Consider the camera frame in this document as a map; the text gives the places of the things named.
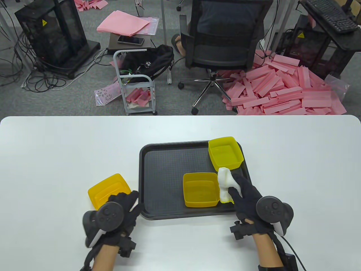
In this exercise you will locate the person's left forearm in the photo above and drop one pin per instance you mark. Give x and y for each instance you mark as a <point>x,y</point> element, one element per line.
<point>104,259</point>

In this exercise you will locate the white rolling cart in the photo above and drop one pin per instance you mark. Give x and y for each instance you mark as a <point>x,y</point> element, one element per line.
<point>140,110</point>

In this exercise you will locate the stack of pink sheets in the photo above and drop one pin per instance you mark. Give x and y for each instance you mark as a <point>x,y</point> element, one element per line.
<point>121,24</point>

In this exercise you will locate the person's left hand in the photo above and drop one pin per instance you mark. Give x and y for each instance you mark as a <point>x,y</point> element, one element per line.
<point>131,209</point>

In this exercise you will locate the black keyboard stand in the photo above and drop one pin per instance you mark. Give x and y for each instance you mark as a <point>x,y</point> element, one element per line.
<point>348,42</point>

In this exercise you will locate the black backpack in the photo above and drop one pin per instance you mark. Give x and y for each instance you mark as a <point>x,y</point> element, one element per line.
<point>152,60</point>

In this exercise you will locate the person's right forearm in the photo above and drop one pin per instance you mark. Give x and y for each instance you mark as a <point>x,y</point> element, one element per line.
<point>266,251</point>

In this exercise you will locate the patterned plastic bag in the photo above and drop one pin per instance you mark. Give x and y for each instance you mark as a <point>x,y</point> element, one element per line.
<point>105,94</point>

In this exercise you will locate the yellow plastic food container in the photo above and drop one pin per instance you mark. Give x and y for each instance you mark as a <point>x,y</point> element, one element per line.
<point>107,192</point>
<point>200,192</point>
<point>225,155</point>

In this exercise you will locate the clear zip bag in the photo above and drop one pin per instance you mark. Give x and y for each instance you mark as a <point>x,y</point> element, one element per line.
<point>152,28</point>

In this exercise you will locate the pile of pink foam strips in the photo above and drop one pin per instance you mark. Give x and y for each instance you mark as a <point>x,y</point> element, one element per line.
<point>282,90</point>

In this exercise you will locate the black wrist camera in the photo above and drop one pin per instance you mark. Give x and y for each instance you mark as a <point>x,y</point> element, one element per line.
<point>128,248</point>
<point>239,230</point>

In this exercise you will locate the black battery pack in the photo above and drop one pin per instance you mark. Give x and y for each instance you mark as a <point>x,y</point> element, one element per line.
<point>290,264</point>

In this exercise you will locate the black smartphone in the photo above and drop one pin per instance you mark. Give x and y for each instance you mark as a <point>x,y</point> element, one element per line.
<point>130,40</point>

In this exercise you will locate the small heap of pink foam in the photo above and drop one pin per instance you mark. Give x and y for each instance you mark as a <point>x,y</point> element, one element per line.
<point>93,4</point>

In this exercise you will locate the white desk leg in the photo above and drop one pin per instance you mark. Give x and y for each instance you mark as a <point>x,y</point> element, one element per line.
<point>166,56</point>

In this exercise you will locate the black mesh office chair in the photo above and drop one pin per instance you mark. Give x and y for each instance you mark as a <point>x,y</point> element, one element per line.
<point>222,53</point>

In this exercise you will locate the black plastic tray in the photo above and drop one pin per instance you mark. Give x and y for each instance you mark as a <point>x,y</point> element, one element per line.
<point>163,169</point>

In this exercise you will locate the person's right hand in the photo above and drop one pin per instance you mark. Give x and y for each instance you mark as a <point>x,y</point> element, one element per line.
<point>248,192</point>

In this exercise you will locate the pink foam pieces in cart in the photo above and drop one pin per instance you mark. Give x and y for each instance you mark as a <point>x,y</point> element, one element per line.
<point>138,97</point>

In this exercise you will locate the clear plastic bag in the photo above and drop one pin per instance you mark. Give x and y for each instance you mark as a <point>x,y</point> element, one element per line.
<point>339,87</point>

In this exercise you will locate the black keyboard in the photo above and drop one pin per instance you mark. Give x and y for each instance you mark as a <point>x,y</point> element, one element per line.
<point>330,15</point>

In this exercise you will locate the white yellow-edged dish cloth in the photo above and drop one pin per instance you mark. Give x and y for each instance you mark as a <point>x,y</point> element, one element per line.
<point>224,177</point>

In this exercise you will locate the black and white controller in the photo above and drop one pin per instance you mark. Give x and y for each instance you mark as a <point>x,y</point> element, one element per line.
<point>270,210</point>
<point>108,216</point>

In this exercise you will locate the black computer cabinet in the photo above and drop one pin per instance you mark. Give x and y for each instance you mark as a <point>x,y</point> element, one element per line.
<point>310,48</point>
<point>50,34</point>

